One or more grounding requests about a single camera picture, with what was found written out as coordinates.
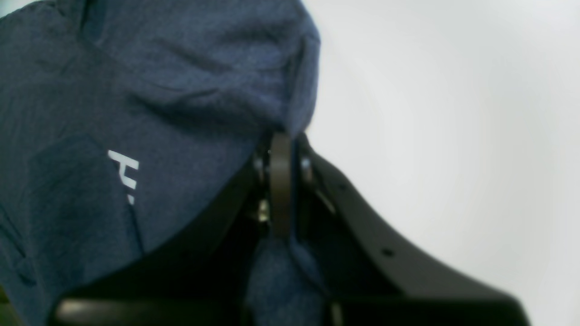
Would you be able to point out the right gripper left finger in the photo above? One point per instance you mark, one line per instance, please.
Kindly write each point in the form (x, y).
(198, 278)

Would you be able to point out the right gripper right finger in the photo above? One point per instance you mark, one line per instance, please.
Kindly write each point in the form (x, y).
(372, 274)

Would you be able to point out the navy blue T-shirt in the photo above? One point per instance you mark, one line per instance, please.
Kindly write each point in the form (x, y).
(122, 119)

